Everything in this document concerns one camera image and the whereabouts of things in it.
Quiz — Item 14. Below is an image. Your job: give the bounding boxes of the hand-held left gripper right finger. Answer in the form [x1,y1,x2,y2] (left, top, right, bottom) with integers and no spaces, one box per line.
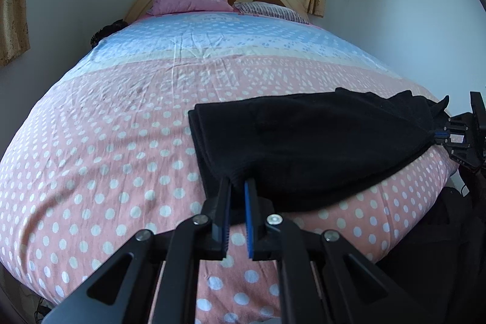
[245,179,433,324]

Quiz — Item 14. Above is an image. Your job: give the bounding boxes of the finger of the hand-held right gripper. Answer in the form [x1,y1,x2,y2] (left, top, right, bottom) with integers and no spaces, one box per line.
[433,113,475,137]
[433,134,475,162]

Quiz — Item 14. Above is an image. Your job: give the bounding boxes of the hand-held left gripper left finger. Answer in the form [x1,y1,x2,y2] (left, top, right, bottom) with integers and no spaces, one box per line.
[41,178,232,324]

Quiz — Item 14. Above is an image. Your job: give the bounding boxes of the black pants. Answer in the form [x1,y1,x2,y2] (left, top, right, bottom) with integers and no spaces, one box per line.
[188,88,450,213]

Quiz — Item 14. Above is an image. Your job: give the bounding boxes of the person's dark clothing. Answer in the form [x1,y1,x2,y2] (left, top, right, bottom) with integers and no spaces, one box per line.
[376,165,486,324]

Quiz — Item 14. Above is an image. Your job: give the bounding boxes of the polka dot bed sheet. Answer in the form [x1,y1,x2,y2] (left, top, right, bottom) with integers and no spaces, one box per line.
[0,9,462,324]

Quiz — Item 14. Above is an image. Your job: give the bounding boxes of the striped pillow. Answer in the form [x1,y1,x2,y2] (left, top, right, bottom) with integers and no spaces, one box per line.
[232,1,310,25]

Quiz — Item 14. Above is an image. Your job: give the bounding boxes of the pink pillow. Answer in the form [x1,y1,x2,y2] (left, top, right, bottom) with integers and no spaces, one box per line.
[146,0,234,17]

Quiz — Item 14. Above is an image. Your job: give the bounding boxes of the dark cloth beside bed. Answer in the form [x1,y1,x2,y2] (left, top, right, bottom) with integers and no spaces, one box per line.
[89,19,126,48]

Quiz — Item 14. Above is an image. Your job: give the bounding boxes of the yellow patterned side curtain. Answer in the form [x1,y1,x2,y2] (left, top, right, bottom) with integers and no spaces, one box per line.
[0,0,31,67]

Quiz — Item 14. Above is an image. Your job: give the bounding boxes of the black cable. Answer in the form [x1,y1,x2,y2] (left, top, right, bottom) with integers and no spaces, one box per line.
[33,295,53,322]

